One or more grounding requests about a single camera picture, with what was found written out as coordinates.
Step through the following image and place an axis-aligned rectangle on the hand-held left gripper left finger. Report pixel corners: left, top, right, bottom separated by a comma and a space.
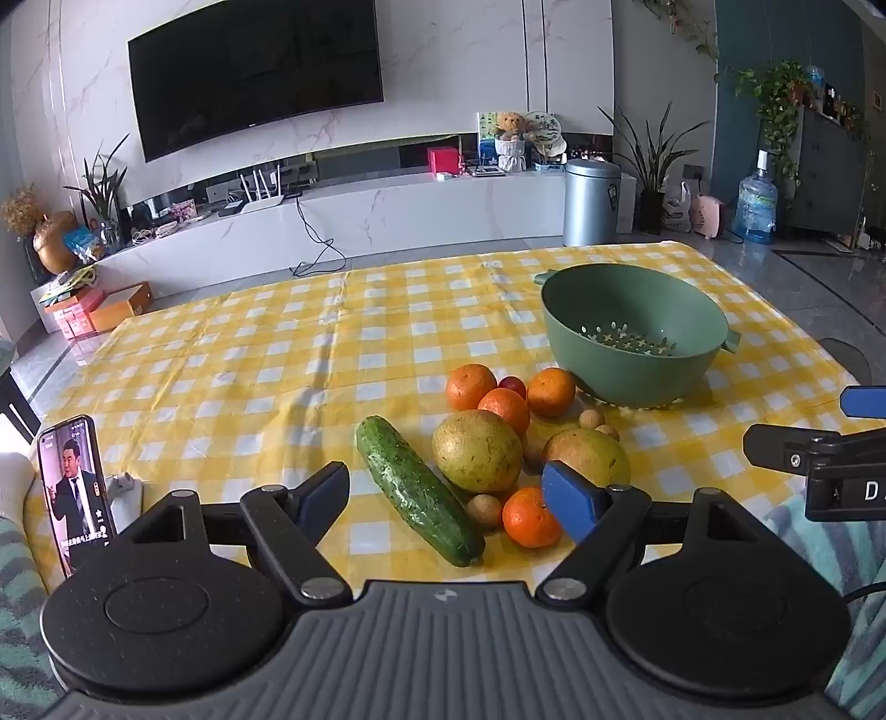
121, 461, 354, 610

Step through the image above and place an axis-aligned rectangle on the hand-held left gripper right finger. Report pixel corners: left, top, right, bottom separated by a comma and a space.
536, 461, 752, 610

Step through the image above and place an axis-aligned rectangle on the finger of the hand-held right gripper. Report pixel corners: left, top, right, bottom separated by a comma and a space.
743, 424, 886, 479
839, 385, 886, 418

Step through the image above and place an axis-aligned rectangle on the orange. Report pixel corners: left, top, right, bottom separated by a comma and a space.
476, 388, 532, 439
526, 367, 578, 418
502, 486, 563, 550
445, 363, 499, 413

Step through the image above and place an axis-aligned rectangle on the yellow pear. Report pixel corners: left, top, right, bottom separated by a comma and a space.
542, 428, 632, 489
432, 410, 524, 494

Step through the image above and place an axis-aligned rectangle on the green cucumber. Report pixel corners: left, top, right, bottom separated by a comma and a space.
355, 415, 487, 569

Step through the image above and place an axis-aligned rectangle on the green colander bowl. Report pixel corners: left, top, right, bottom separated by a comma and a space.
533, 263, 743, 408

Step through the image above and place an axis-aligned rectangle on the grey chair back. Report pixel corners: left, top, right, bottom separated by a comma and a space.
820, 337, 874, 389

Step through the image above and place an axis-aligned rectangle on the teal patterned cloth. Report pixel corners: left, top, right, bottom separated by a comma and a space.
765, 495, 886, 720
0, 516, 66, 720

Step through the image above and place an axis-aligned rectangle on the yellow checked tablecloth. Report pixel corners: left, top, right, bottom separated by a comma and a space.
24, 240, 877, 603

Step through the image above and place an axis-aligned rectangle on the white phone stand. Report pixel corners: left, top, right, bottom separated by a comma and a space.
104, 471, 144, 534

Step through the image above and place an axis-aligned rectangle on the blue water jug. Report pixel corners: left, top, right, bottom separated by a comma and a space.
737, 150, 780, 245

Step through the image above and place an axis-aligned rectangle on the grey cabinet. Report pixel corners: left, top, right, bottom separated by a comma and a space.
785, 104, 877, 236

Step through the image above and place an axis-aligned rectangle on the black smartphone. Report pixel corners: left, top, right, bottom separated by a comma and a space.
36, 414, 115, 581

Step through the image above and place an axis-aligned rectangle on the white plastic bag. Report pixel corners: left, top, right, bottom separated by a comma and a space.
661, 181, 697, 233

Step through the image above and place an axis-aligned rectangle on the snake plant in black pot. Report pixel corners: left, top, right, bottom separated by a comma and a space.
599, 100, 707, 235

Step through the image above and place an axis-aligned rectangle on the orange cardboard box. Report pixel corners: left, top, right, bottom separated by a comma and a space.
89, 282, 153, 333

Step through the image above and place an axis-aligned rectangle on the silver trash can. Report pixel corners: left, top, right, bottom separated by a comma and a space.
562, 159, 622, 248

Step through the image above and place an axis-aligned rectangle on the white marble television cabinet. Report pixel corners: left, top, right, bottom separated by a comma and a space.
97, 168, 638, 292

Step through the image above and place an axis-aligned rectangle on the white router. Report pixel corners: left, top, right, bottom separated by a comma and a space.
239, 162, 286, 212

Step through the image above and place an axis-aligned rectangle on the pink box stack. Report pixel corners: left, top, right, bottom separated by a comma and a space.
43, 287, 105, 339

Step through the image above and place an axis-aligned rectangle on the trailing pothos plant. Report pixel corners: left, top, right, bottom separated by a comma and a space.
734, 59, 818, 188

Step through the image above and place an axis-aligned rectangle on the blue snack bag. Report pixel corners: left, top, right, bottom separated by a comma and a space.
62, 227, 105, 264

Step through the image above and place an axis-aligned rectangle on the gold vase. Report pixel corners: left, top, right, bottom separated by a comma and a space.
32, 211, 80, 276

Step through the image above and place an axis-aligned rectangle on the round paper fan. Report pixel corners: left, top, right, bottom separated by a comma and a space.
522, 111, 569, 163

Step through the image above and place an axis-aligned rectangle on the small landscape painting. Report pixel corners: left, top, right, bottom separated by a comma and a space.
476, 109, 506, 167

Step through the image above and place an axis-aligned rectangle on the brown teddy bear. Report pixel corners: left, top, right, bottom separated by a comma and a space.
494, 111, 528, 174

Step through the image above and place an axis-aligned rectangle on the green plant in glass vase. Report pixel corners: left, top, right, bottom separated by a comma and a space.
64, 133, 132, 250

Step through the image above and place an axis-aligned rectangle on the dried flower bunch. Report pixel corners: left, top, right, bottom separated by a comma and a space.
0, 183, 43, 236

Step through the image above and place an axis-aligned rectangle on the hanging vine plant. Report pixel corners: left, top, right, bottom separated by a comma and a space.
633, 0, 721, 80

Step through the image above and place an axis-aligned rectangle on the black power cable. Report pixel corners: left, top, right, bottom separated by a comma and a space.
287, 187, 348, 278

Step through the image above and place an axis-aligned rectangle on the black wall television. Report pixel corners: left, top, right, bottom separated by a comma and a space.
128, 0, 385, 164

